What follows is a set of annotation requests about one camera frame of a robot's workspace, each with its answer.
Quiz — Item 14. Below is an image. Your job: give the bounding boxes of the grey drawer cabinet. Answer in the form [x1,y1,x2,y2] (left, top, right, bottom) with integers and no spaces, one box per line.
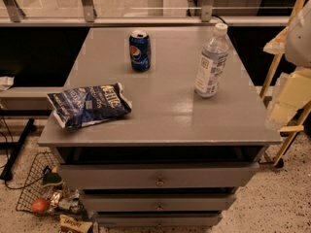
[40,26,281,217]

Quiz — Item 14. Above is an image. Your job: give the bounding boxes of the black wire basket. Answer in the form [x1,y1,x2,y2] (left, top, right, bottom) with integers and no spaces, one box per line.
[16,152,85,216]

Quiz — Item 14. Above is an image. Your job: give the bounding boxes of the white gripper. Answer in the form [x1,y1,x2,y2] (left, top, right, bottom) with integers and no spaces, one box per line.
[263,1,311,129]

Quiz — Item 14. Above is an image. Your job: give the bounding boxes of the clear plastic water bottle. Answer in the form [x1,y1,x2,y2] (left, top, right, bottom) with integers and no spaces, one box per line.
[194,23,229,98]

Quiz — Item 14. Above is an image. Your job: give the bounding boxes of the yellow snack bag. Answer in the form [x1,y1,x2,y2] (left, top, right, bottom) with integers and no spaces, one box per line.
[59,215,92,233]

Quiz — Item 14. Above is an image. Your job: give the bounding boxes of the orange fruit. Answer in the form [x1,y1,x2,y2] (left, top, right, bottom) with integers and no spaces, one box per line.
[31,197,50,214]

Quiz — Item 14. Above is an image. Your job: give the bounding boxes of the black metal stand leg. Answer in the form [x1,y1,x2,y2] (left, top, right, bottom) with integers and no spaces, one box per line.
[0,118,36,181]

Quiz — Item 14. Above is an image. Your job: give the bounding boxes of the green sponge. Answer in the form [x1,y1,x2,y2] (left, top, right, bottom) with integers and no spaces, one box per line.
[42,173,63,187]

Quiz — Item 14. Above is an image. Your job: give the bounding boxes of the black floor cable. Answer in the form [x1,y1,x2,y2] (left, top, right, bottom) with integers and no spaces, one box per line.
[0,115,45,190]

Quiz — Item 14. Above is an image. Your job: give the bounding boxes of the crumpled silver snack wrapper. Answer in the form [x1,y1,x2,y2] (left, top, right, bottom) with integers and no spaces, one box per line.
[50,189,81,214]

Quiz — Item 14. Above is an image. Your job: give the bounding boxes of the blue pepsi can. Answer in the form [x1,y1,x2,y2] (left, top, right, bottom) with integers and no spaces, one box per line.
[129,30,151,72]

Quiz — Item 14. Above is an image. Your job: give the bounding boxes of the grey drawer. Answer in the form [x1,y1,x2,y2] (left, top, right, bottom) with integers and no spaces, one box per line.
[95,213,222,227]
[82,193,236,212]
[57,162,259,189]

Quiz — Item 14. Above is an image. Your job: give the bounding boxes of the blue kettle chips bag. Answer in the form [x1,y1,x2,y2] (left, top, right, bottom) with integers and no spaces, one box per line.
[48,83,132,128]

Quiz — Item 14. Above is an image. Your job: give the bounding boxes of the bottom grey drawer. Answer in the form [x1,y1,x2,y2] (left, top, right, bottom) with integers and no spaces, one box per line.
[95,213,222,227]

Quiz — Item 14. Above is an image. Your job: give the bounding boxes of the white crumpled paper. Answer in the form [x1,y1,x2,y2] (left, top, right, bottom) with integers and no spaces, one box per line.
[0,77,15,91]

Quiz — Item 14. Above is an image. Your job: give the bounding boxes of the middle grey drawer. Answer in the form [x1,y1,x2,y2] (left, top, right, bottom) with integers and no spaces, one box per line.
[82,193,236,212]

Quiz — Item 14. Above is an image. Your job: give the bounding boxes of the top grey drawer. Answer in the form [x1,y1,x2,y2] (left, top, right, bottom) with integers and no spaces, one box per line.
[57,162,259,189]

